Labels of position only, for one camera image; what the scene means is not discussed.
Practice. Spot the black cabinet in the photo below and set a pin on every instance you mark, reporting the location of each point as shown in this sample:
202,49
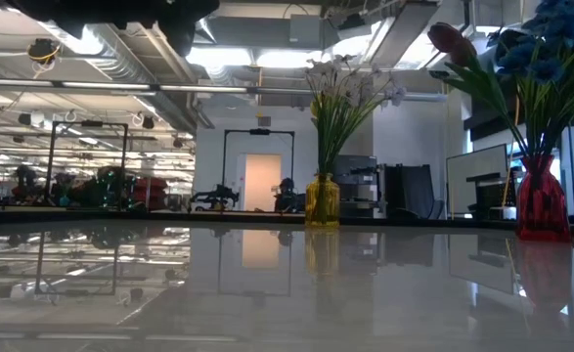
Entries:
360,181

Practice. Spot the red artificial tulip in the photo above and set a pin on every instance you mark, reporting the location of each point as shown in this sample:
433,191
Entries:
444,36
465,54

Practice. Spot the white artificial flower bunch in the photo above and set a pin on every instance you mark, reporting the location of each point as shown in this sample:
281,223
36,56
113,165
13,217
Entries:
347,107

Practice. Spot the black door frame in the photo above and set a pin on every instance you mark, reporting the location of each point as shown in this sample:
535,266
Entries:
224,166

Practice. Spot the silver ceiling duct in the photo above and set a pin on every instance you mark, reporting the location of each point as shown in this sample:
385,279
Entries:
203,36

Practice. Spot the yellow artificial tulip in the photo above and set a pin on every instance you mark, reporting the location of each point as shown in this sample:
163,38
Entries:
313,106

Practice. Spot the white board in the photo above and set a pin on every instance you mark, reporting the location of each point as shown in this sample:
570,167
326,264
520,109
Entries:
474,168

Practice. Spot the grey ceiling pipe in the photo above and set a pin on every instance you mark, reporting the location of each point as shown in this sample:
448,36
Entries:
193,88

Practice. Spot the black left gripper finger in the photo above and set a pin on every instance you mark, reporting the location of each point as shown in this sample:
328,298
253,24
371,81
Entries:
184,24

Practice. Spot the black metal frame stand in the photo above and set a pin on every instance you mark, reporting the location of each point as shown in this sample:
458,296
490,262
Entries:
52,161

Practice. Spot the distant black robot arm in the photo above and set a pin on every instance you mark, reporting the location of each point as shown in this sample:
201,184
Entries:
215,195

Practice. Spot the lit doorway panel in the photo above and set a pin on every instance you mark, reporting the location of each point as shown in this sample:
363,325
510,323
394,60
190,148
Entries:
262,181

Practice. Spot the yellow glass vase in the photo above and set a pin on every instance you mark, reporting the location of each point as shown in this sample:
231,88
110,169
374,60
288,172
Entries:
322,203

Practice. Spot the red glass vase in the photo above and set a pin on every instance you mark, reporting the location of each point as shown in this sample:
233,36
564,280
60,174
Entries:
543,205

